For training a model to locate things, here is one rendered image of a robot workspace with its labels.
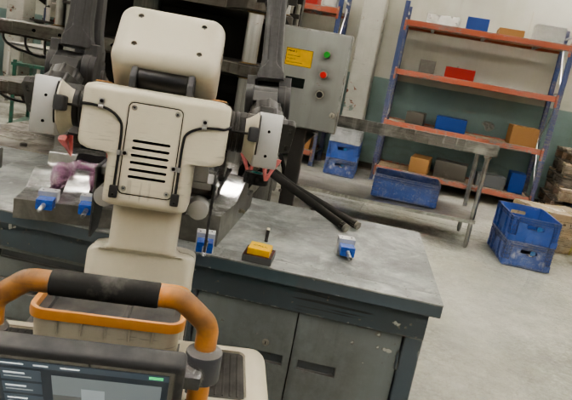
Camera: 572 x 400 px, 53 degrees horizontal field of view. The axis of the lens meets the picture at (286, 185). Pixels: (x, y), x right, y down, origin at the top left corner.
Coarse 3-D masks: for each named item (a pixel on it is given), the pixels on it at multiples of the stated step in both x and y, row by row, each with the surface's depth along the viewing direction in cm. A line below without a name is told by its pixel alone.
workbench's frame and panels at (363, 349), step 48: (0, 240) 167; (48, 240) 165; (192, 288) 162; (240, 288) 160; (288, 288) 158; (336, 288) 151; (192, 336) 166; (240, 336) 164; (288, 336) 162; (336, 336) 160; (384, 336) 158; (288, 384) 165; (336, 384) 163; (384, 384) 161
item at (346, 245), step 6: (342, 240) 171; (348, 240) 171; (354, 240) 171; (336, 246) 174; (342, 246) 168; (348, 246) 169; (354, 246) 172; (336, 252) 172; (342, 252) 168; (348, 252) 166; (354, 252) 168; (348, 258) 162
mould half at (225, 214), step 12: (228, 180) 187; (240, 180) 187; (228, 192) 182; (240, 192) 183; (252, 192) 206; (216, 204) 171; (228, 204) 174; (240, 204) 186; (216, 216) 159; (228, 216) 170; (240, 216) 191; (180, 228) 161; (192, 228) 160; (204, 228) 160; (216, 228) 159; (228, 228) 174; (192, 240) 161; (216, 240) 160
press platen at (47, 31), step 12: (0, 24) 238; (12, 24) 240; (24, 24) 239; (36, 24) 249; (36, 36) 240; (48, 36) 239; (60, 36) 241; (108, 36) 278; (108, 48) 236; (228, 60) 231; (240, 60) 263; (228, 72) 232; (240, 72) 222; (252, 72) 222
